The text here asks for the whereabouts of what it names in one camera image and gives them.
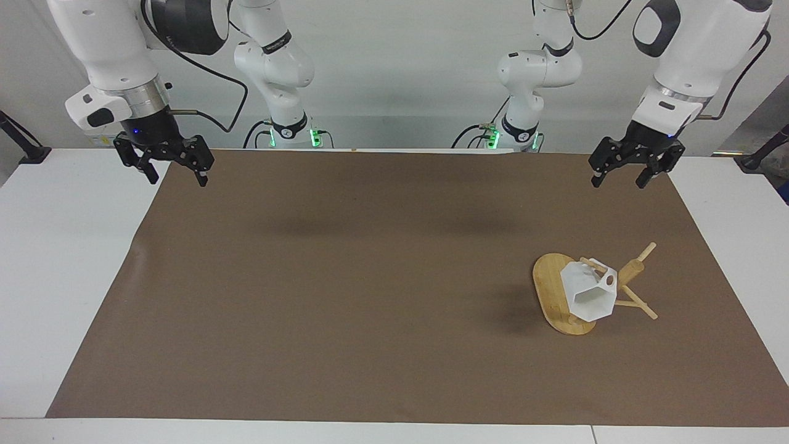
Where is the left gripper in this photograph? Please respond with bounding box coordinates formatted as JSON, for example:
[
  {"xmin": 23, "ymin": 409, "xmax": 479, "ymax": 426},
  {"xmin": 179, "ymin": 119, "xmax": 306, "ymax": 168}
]
[{"xmin": 588, "ymin": 120, "xmax": 686, "ymax": 189}]

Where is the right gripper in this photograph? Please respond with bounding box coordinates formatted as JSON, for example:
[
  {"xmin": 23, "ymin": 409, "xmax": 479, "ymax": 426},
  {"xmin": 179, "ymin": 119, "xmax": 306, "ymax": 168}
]
[{"xmin": 113, "ymin": 106, "xmax": 215, "ymax": 187}]

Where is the white faceted cup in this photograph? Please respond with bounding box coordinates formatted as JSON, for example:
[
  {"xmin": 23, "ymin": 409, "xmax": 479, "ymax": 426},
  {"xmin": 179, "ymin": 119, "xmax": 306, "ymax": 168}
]
[{"xmin": 560, "ymin": 257, "xmax": 618, "ymax": 322}]

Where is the wooden cup rack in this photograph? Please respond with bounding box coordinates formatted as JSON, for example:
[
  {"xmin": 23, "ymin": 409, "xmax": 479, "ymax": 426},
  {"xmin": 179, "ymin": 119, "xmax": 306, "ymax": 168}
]
[{"xmin": 532, "ymin": 241, "xmax": 659, "ymax": 336}]

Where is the black stand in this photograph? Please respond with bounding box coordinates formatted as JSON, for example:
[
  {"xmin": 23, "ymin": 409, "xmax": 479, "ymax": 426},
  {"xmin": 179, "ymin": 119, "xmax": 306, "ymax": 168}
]
[
  {"xmin": 734, "ymin": 123, "xmax": 789, "ymax": 174},
  {"xmin": 0, "ymin": 110, "xmax": 52, "ymax": 165}
]

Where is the black cable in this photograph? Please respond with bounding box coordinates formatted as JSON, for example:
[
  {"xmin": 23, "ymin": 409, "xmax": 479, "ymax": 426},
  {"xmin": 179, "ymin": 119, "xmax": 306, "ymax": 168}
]
[
  {"xmin": 700, "ymin": 30, "xmax": 772, "ymax": 120},
  {"xmin": 141, "ymin": 0, "xmax": 249, "ymax": 134}
]

